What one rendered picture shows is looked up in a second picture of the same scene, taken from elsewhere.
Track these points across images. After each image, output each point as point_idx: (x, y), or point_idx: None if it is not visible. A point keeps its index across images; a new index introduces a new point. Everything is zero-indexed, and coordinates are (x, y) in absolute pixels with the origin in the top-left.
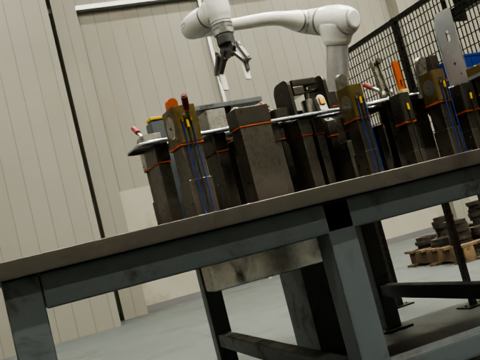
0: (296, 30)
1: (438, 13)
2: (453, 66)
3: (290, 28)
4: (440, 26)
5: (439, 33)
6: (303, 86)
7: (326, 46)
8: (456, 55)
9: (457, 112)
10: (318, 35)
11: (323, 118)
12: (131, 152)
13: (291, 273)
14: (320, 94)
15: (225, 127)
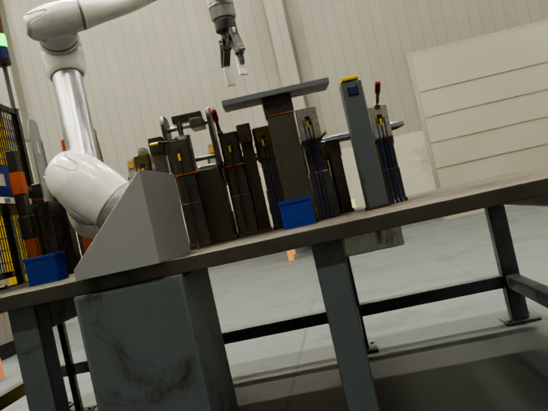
0: (90, 26)
1: (30, 120)
2: (42, 176)
3: (101, 22)
4: (33, 132)
5: (32, 138)
6: (187, 122)
7: (77, 70)
8: (44, 169)
9: None
10: (67, 48)
11: (209, 167)
12: (399, 121)
13: (216, 353)
14: (170, 138)
15: (324, 143)
